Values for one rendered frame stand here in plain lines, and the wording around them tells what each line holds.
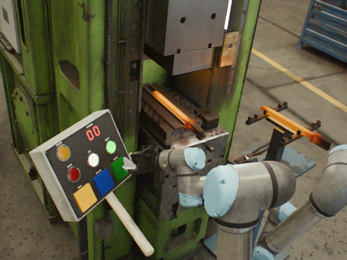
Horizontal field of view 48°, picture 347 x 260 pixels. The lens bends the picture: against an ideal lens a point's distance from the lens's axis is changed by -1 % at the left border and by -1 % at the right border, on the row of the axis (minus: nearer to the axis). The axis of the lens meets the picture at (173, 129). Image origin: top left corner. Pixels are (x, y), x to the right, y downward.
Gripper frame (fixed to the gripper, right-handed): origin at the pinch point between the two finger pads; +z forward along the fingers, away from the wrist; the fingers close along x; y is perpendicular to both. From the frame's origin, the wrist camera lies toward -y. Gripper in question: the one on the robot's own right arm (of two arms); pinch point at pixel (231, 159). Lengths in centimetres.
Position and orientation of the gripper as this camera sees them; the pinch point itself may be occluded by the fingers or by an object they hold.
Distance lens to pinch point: 167.9
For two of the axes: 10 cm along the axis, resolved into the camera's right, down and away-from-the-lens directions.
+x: 8.3, -2.5, 5.0
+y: -0.9, 8.2, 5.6
